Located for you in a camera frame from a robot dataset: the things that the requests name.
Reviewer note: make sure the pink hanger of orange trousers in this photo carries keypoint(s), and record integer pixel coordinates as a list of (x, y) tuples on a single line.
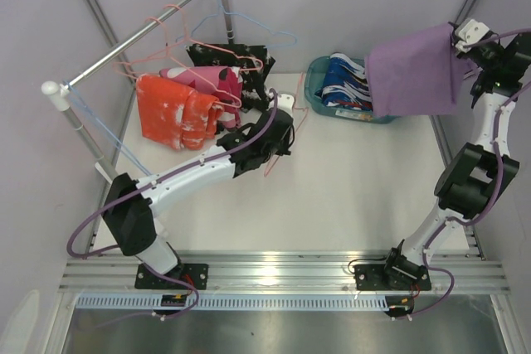
[(302, 114)]

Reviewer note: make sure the orange trousers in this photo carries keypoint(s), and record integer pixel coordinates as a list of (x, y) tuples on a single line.
[(158, 124)]

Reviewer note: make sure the blue white patterned trousers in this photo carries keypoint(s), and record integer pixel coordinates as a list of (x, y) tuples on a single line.
[(345, 84)]

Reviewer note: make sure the purple trousers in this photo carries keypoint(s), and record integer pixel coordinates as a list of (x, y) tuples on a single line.
[(418, 74)]

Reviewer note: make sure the light blue wire hanger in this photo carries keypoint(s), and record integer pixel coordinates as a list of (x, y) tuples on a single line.
[(81, 105)]

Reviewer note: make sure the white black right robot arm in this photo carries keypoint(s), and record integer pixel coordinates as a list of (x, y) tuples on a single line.
[(476, 176)]

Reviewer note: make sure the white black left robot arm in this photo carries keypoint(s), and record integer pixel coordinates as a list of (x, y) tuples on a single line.
[(132, 205)]

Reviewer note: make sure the pink patterned trousers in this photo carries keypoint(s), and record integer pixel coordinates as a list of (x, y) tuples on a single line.
[(211, 78)]

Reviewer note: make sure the pink hanger of black trousers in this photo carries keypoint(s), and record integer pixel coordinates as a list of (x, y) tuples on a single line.
[(257, 64)]

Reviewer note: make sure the black white trousers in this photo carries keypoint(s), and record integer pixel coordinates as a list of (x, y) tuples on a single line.
[(253, 93)]

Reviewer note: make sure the teal plastic basin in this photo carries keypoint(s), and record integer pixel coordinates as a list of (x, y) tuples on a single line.
[(313, 81)]

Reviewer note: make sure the metal clothes rack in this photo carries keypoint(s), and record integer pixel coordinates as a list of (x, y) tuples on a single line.
[(58, 93)]

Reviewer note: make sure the aluminium mounting rail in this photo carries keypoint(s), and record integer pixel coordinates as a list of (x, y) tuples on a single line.
[(283, 272)]

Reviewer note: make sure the white slotted cable duct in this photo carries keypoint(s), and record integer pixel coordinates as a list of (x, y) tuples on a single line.
[(349, 302)]

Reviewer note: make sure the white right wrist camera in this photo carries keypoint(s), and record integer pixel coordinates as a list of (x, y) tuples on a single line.
[(466, 35)]

